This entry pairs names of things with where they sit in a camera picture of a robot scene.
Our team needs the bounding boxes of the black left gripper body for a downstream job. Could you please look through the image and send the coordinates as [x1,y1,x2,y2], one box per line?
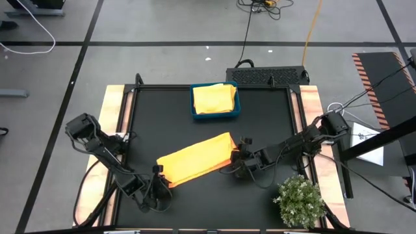
[140,164,174,214]

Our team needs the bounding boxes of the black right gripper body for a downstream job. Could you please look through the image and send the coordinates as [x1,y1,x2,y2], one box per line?
[229,137,266,179]

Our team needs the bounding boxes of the orange fluffy microfiber towel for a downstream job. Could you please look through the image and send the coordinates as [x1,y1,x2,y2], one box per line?
[156,131,238,189]

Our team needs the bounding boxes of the orange-yellow ribbed microfiber towel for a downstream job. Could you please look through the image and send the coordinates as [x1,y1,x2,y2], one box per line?
[192,83,237,115]

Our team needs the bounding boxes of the blue plastic bin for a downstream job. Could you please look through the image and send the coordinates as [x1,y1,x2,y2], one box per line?
[189,81,242,120]

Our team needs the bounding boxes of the artificial green potted plant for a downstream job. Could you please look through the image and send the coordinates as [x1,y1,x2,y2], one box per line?
[272,174,328,229]

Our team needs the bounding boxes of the black stand leg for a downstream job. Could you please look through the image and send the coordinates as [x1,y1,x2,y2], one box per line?
[337,136,354,200]

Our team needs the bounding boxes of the white paper sheet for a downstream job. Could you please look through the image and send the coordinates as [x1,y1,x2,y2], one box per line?
[350,122,385,166]

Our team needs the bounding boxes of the black hazard-striped floor mat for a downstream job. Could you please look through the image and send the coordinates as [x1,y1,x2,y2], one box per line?
[352,51,416,131]

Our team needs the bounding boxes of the grey desk foot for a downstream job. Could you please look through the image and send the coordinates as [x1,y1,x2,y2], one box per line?
[0,89,30,98]
[5,0,66,18]

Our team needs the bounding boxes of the person's dark shoe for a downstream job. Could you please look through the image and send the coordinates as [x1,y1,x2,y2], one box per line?
[0,20,19,31]

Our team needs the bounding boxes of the black aluminium table frame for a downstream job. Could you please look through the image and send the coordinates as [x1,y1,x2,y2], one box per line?
[73,73,350,234]

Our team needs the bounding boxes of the black power cable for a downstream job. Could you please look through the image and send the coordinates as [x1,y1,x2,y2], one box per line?
[234,3,256,69]

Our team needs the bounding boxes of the yellow cable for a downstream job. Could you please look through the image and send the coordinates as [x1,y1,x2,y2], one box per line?
[301,0,324,67]

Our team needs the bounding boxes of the tangled black cable bundle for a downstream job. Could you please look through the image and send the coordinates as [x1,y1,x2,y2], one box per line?
[237,0,294,21]

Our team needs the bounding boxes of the black frame beam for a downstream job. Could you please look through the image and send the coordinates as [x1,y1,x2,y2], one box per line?
[339,117,416,163]

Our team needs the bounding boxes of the white floor cable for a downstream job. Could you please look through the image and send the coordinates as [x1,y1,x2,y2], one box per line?
[0,0,56,55]

